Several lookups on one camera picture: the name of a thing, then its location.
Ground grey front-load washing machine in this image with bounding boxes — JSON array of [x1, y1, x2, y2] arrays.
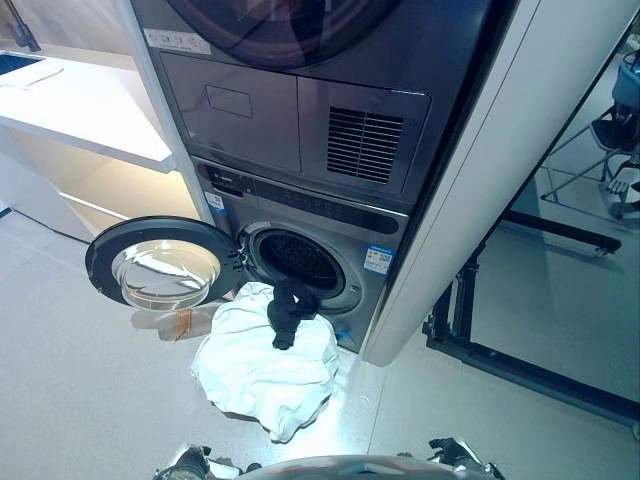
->
[[191, 155, 412, 354]]

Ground round washing machine door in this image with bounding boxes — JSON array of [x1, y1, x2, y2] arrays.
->
[[84, 214, 252, 314]]

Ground blue energy label sticker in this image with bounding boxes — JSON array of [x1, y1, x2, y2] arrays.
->
[[366, 242, 394, 272]]

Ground black garment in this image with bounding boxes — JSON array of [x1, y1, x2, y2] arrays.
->
[[266, 277, 322, 351]]

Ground small blue white sticker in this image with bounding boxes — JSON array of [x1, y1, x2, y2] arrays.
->
[[206, 191, 230, 217]]

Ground white cloth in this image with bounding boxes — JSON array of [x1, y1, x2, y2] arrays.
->
[[189, 280, 342, 444]]

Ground grey stacked dryer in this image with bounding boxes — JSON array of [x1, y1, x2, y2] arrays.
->
[[130, 0, 501, 207]]

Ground white cabinet side panel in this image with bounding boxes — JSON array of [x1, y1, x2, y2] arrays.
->
[[360, 0, 640, 369]]

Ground grey robot torso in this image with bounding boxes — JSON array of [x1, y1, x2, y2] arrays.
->
[[258, 453, 452, 480]]

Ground white dryer label sticker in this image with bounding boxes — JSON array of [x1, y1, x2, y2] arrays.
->
[[143, 27, 212, 56]]

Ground white counter shelf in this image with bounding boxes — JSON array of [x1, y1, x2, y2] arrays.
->
[[0, 53, 177, 177]]

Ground background robot on stand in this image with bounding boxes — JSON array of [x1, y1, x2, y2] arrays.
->
[[541, 48, 640, 221]]

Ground dark sink basin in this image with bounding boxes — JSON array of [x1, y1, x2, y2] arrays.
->
[[0, 53, 47, 77]]

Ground black faucet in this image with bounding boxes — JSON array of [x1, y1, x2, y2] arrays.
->
[[3, 0, 42, 53]]

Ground black metal frame stand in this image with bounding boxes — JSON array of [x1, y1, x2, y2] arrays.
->
[[421, 208, 640, 432]]

